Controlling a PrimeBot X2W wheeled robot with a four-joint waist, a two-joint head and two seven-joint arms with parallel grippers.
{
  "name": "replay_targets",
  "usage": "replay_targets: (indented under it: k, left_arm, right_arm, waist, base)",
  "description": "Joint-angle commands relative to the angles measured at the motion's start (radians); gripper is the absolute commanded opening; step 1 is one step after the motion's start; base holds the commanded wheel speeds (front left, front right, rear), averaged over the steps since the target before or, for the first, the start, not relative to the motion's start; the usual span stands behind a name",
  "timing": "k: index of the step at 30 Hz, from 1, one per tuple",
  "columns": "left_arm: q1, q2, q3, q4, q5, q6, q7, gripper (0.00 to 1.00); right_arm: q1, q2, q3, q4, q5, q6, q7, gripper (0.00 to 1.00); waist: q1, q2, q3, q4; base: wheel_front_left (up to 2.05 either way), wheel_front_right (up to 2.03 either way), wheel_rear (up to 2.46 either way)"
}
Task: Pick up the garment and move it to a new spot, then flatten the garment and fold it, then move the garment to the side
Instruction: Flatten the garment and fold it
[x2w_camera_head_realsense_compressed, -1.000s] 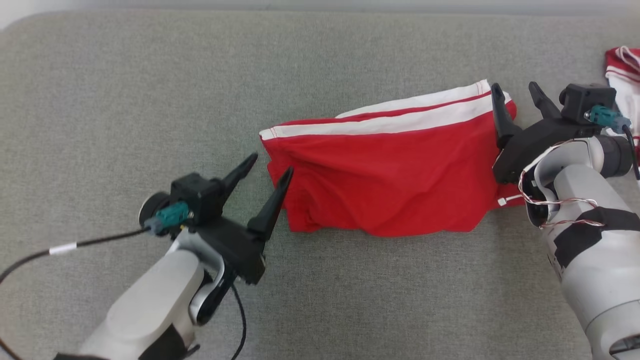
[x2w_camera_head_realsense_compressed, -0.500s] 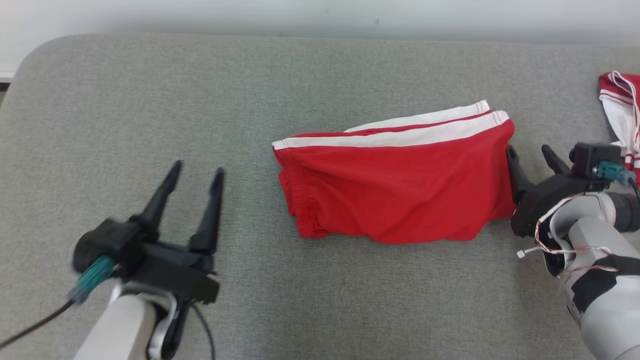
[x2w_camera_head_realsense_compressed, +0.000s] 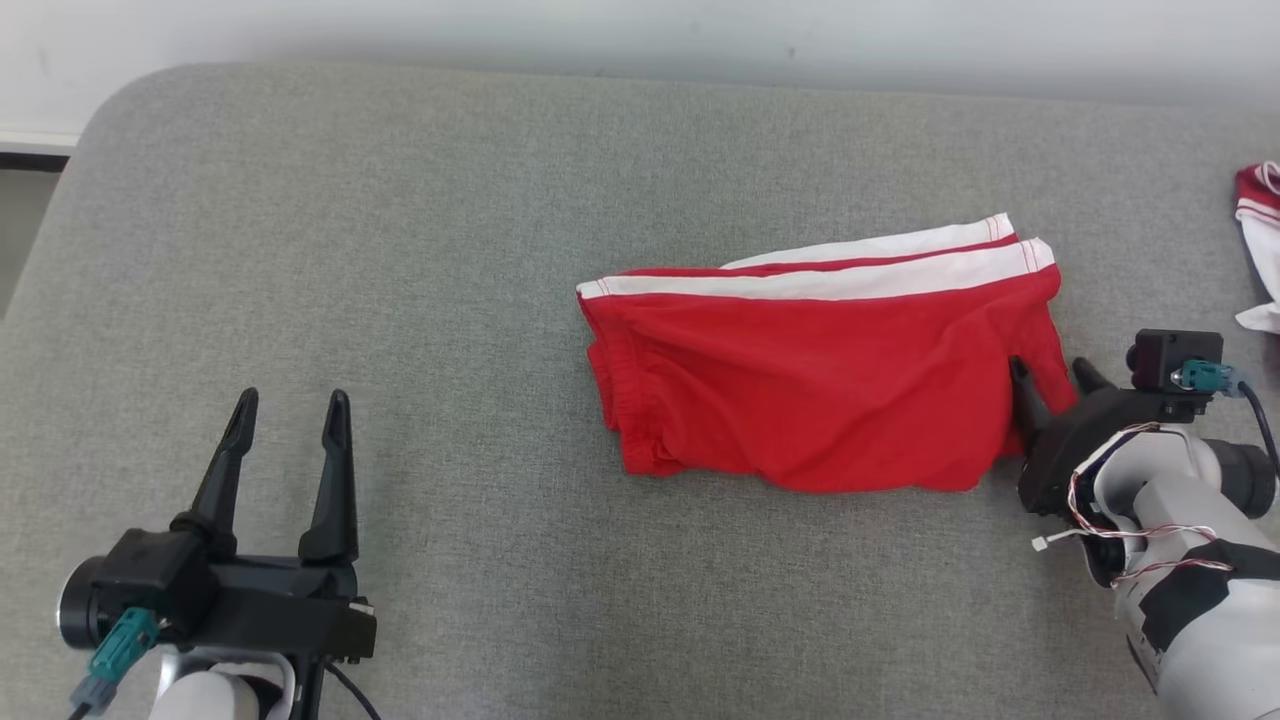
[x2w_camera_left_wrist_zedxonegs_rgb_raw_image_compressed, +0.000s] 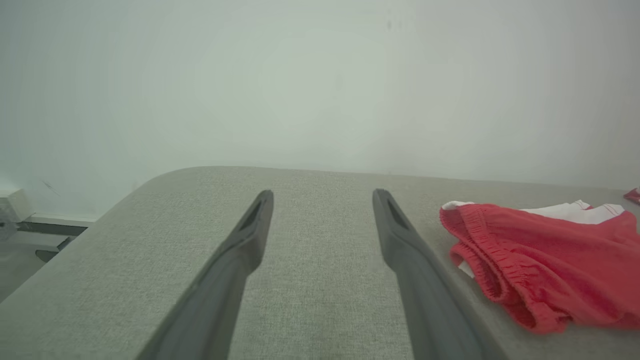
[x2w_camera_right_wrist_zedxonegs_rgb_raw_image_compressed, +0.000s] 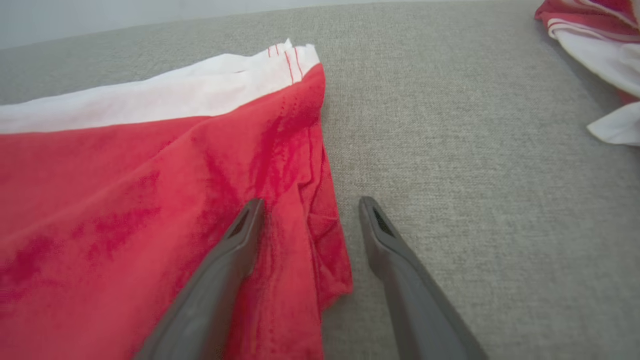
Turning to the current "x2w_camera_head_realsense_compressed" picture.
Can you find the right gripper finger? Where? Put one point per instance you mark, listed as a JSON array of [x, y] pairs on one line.
[[1030, 405], [1090, 380]]

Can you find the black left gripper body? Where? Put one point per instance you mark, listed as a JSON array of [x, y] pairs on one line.
[[290, 610]]

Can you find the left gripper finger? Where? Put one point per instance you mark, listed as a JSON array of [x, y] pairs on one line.
[[335, 490], [222, 480]]

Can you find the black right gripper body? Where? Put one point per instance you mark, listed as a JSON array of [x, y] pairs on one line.
[[1090, 425]]

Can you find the red shorts white stripe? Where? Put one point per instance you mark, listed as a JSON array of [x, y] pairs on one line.
[[800, 390]]

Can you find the red basketball jersey white sleeves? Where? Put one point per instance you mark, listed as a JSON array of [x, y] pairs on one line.
[[1262, 210]]

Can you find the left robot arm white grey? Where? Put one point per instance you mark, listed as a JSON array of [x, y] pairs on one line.
[[205, 695]]

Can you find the white baseboard strip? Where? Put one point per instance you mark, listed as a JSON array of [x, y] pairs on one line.
[[35, 140]]

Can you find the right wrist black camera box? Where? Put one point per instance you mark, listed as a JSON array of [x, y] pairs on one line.
[[1165, 355]]

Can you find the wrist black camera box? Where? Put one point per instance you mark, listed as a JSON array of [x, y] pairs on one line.
[[1165, 355], [155, 575]]

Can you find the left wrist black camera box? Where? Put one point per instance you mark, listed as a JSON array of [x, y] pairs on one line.
[[155, 575]]

